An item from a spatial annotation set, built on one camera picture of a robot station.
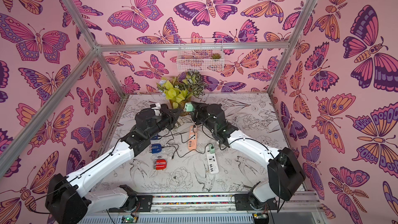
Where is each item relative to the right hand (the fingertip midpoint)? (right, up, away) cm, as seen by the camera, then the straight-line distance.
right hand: (190, 101), depth 74 cm
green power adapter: (0, -3, -1) cm, 3 cm away
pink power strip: (0, -25, +15) cm, 30 cm away
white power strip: (+12, -33, +9) cm, 36 cm away
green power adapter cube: (+11, -25, +9) cm, 29 cm away
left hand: (-2, -3, -3) cm, 5 cm away
